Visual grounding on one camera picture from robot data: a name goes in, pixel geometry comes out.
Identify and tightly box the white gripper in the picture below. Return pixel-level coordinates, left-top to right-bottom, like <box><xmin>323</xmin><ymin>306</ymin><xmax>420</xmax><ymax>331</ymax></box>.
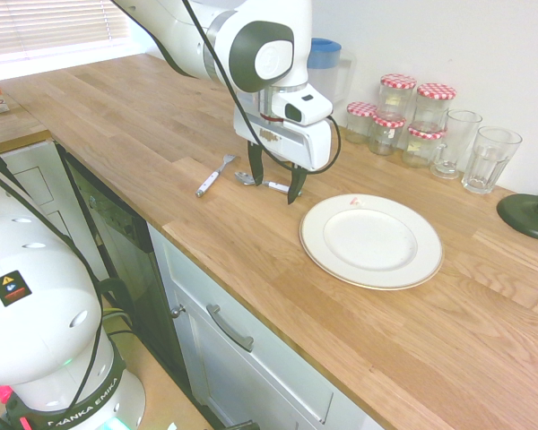
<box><xmin>232</xmin><ymin>107</ymin><xmax>334</xmax><ymax>206</ymax></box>

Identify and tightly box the white handled metal spoon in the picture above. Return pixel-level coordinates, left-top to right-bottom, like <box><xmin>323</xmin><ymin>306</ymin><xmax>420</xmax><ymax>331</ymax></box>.
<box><xmin>233</xmin><ymin>170</ymin><xmax>303</xmax><ymax>197</ymax></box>

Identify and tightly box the white gold rimmed plate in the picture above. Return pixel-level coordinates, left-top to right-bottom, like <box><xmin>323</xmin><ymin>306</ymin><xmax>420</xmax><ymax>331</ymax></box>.
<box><xmin>299</xmin><ymin>193</ymin><xmax>445</xmax><ymax>292</ymax></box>

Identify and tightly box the short glass jar checked lid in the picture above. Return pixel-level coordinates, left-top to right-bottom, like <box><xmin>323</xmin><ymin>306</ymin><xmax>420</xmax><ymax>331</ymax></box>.
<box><xmin>345</xmin><ymin>100</ymin><xmax>379</xmax><ymax>145</ymax></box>
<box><xmin>368</xmin><ymin>113</ymin><xmax>407</xmax><ymax>157</ymax></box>
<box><xmin>402</xmin><ymin>121</ymin><xmax>448</xmax><ymax>169</ymax></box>

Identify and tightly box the clear pitcher blue lid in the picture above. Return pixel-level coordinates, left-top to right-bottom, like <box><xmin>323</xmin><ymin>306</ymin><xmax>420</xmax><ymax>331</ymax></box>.
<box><xmin>306</xmin><ymin>37</ymin><xmax>358</xmax><ymax>116</ymax></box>

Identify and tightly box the tall glass jar checked lid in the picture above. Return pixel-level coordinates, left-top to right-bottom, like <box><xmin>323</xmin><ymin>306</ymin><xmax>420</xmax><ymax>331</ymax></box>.
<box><xmin>413</xmin><ymin>82</ymin><xmax>458</xmax><ymax>132</ymax></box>
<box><xmin>377</xmin><ymin>73</ymin><xmax>419</xmax><ymax>123</ymax></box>

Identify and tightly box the black dishwasher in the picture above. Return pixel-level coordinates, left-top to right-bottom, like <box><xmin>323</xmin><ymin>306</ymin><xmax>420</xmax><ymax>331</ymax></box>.
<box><xmin>55</xmin><ymin>142</ymin><xmax>195</xmax><ymax>398</ymax></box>

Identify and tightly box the clear glass mug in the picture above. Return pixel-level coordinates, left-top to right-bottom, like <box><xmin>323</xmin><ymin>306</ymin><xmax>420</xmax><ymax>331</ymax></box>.
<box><xmin>430</xmin><ymin>108</ymin><xmax>484</xmax><ymax>181</ymax></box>

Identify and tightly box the white kitchen drawer unit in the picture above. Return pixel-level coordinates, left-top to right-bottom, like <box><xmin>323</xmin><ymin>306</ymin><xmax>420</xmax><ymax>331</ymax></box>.
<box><xmin>146</xmin><ymin>222</ymin><xmax>386</xmax><ymax>430</ymax></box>

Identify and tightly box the clear glass tumbler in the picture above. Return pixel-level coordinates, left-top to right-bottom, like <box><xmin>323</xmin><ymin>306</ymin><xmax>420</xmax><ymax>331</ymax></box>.
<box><xmin>461</xmin><ymin>125</ymin><xmax>524</xmax><ymax>195</ymax></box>

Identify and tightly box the white panelled cabinet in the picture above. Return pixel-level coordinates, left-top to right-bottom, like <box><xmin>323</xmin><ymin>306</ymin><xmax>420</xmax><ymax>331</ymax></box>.
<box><xmin>0</xmin><ymin>137</ymin><xmax>109</xmax><ymax>281</ymax></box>

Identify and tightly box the black lamp base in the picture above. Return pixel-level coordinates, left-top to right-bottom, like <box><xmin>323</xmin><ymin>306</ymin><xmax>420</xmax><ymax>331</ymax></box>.
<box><xmin>495</xmin><ymin>192</ymin><xmax>538</xmax><ymax>250</ymax></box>

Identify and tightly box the white window blind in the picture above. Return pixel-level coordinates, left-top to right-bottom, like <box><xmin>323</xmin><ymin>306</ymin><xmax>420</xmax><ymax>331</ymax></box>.
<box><xmin>0</xmin><ymin>0</ymin><xmax>132</xmax><ymax>66</ymax></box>

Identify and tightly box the white handled metal fork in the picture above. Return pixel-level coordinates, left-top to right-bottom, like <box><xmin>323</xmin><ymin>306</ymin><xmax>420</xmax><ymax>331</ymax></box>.
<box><xmin>195</xmin><ymin>153</ymin><xmax>238</xmax><ymax>199</ymax></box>

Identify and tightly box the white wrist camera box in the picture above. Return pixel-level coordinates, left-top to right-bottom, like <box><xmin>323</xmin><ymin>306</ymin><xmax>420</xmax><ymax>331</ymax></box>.
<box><xmin>272</xmin><ymin>84</ymin><xmax>334</xmax><ymax>126</ymax></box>

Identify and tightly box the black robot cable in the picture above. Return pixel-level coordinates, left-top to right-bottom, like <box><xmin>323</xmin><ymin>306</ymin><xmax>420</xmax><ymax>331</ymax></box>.
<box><xmin>180</xmin><ymin>0</ymin><xmax>343</xmax><ymax>174</ymax></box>
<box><xmin>0</xmin><ymin>133</ymin><xmax>134</xmax><ymax>407</ymax></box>

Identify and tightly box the silver drawer handle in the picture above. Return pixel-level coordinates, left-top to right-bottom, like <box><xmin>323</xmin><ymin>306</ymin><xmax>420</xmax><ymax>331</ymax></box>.
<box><xmin>205</xmin><ymin>303</ymin><xmax>256</xmax><ymax>353</ymax></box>

